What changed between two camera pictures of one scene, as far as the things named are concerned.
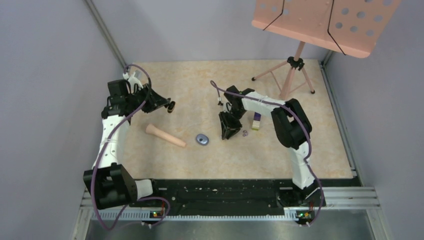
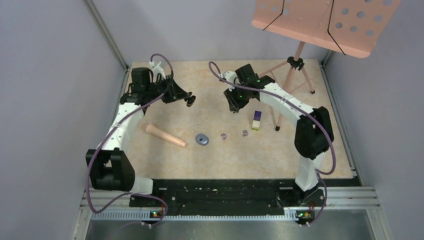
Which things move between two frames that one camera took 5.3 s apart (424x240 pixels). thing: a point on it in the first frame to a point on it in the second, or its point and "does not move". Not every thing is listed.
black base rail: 234,197 does not move
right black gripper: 229,129 to 235,105
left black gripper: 154,100 to 174,92
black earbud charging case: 171,107 to 191,101
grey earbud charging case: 202,139 does not move
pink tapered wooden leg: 150,129 does not move
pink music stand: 352,27 does not move
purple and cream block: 255,124 does not move
